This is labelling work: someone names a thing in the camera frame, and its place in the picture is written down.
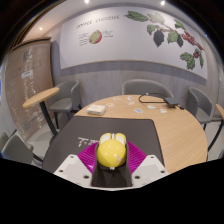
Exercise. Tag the small white box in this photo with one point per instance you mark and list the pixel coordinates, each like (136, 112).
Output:
(96, 109)

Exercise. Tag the coffee plant wall mural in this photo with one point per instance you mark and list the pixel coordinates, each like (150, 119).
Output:
(133, 43)

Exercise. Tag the tan perforated panel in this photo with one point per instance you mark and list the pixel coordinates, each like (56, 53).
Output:
(26, 93)

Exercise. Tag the grey armchair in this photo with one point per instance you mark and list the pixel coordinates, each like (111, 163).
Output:
(200, 103)
(143, 86)
(68, 93)
(15, 150)

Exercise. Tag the dark grey mouse pad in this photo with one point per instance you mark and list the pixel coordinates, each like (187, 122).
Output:
(100, 128)

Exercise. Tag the small white sachet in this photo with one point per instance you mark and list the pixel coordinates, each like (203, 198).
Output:
(151, 107)
(130, 103)
(110, 104)
(129, 98)
(117, 98)
(138, 110)

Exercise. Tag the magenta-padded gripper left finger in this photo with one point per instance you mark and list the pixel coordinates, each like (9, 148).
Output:
(71, 168)

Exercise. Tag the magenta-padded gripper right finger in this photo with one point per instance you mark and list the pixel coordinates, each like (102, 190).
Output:
(150, 170)

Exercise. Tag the yellow computer mouse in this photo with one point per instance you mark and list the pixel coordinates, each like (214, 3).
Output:
(111, 151)

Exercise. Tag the ceiling spotlights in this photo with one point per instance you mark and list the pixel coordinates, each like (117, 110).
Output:
(162, 2)

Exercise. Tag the black adapter block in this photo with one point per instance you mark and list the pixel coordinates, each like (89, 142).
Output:
(172, 101)

